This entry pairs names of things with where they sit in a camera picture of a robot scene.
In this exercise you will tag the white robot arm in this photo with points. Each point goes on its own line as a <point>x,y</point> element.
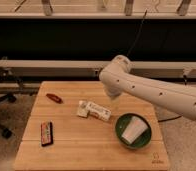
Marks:
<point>116,77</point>

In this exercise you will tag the white rectangular box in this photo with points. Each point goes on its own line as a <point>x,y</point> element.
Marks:
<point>88,107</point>

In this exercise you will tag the green bowl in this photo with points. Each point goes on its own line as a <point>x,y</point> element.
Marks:
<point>143,140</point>

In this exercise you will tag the wooden table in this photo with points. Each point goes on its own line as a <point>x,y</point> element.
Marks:
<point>86,144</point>

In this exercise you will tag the white paper cup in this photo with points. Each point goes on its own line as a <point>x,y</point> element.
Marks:
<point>134,129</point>

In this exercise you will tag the black red rectangular eraser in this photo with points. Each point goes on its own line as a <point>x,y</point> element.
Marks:
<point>46,133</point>

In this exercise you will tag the wall power outlet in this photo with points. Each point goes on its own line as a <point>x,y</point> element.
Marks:
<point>96,72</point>

